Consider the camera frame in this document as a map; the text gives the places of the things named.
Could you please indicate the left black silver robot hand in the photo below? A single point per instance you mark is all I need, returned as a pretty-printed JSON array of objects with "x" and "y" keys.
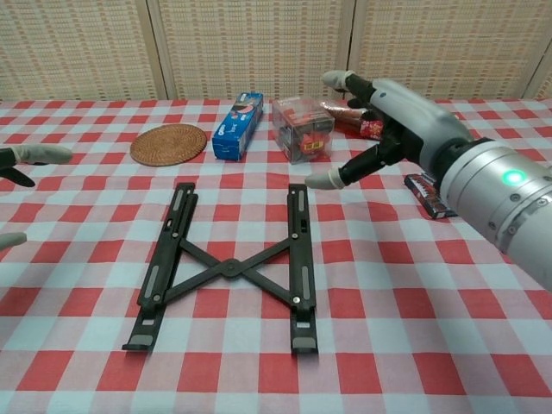
[{"x": 39, "y": 154}]

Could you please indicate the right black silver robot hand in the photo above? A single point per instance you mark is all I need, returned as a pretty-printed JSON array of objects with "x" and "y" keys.
[{"x": 414, "y": 116}]

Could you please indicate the black folding stand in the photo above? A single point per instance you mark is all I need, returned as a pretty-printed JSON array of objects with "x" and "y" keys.
[{"x": 231, "y": 267}]

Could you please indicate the cola bottle with red label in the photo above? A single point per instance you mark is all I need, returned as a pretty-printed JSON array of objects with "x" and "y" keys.
[{"x": 343, "y": 113}]

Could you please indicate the dark snack packet red print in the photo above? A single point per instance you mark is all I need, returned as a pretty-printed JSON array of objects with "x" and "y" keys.
[{"x": 429, "y": 196}]

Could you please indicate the clear plastic box red contents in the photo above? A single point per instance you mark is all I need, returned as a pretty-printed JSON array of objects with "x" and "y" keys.
[{"x": 297, "y": 129}]

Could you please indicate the round brown rattan coaster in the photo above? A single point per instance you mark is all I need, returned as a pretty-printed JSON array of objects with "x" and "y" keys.
[{"x": 168, "y": 144}]

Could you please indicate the bamboo folding screen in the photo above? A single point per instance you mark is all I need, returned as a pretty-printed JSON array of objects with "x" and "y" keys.
[{"x": 259, "y": 43}]

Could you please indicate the blue Oreo cookie box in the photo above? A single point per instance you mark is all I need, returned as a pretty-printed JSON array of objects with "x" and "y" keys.
[{"x": 235, "y": 133}]

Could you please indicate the red white checkered tablecloth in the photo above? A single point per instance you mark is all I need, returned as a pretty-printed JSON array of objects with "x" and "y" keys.
[{"x": 431, "y": 345}]

